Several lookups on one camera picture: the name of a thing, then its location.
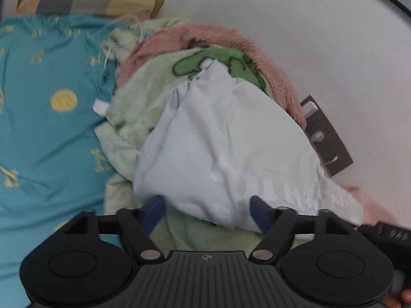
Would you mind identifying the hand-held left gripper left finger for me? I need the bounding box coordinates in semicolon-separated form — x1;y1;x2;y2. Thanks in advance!
53;195;165;262

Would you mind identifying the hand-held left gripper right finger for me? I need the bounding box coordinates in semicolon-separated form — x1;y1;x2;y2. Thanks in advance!
249;195;363;262

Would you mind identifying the white t-shirt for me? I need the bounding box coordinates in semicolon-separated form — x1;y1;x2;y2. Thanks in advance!
133;58;365;233

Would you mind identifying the person's right hand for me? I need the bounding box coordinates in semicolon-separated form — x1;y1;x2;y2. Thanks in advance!
342;185;411;308

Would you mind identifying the white charger plug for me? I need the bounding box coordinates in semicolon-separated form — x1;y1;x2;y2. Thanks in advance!
302;101;318;118

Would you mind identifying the white paper tag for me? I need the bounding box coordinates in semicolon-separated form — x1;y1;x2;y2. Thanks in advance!
92;100;108;116

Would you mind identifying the green fleece blanket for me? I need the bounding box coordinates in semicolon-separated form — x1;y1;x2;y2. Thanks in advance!
95;17;305;251

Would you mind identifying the teal printed bed sheet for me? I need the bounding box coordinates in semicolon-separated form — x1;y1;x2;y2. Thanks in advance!
0;14;135;308

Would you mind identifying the pink fleece blanket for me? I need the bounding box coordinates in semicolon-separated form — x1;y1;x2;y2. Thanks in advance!
116;22;307;130

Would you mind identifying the grey wall socket panel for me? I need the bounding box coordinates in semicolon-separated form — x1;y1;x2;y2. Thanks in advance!
300;95;354;178

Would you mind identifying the white charging cable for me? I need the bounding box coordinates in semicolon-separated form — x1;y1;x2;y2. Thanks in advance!
87;13;151;71

